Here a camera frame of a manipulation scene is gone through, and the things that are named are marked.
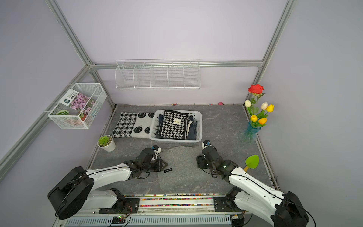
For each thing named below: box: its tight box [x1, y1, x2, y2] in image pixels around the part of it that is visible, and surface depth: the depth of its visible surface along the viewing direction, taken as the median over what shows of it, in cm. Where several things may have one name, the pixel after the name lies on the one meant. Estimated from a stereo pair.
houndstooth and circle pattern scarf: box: [112, 112, 156, 139], surface depth 104 cm
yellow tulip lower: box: [250, 114, 258, 123], surface depth 75 cm
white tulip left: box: [244, 99, 252, 108], surface depth 84 cm
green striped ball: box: [56, 109, 70, 116], surface depth 72 cm
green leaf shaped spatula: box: [243, 155, 260, 173], surface depth 91 cm
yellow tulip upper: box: [266, 104, 275, 114], surface depth 79 cm
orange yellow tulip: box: [258, 117, 268, 125], surface depth 73 cm
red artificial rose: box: [248, 84, 266, 98], surface depth 80 cm
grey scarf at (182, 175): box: [156, 145, 231, 194], surface depth 82 cm
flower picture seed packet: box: [59, 88, 96, 115], surface depth 76 cm
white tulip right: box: [260, 102, 268, 110], surface depth 81 cm
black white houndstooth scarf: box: [160, 110, 189, 140], surface depth 101 cm
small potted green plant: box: [97, 134, 116, 152], surface depth 91 cm
